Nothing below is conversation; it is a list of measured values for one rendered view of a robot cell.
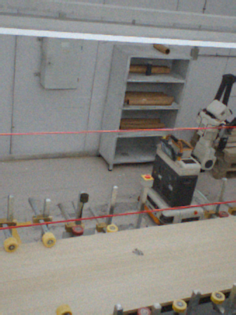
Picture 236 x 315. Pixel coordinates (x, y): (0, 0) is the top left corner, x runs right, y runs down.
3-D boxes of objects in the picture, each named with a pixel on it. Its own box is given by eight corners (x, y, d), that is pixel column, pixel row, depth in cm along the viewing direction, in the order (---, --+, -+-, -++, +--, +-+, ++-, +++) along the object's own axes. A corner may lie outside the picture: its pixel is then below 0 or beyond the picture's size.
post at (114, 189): (102, 238, 355) (112, 184, 334) (107, 237, 357) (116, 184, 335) (104, 240, 353) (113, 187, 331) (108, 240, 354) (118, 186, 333)
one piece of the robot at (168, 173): (168, 219, 489) (185, 149, 452) (145, 193, 532) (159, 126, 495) (194, 216, 504) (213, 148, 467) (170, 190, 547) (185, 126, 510)
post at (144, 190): (131, 232, 366) (142, 183, 346) (137, 231, 368) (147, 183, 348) (134, 235, 363) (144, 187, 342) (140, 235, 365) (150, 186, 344)
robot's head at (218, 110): (215, 115, 470) (226, 105, 469) (204, 107, 486) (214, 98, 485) (221, 124, 478) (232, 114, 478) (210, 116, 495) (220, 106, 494)
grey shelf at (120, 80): (96, 155, 637) (113, 44, 568) (153, 152, 675) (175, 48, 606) (109, 171, 602) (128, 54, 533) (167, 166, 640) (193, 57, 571)
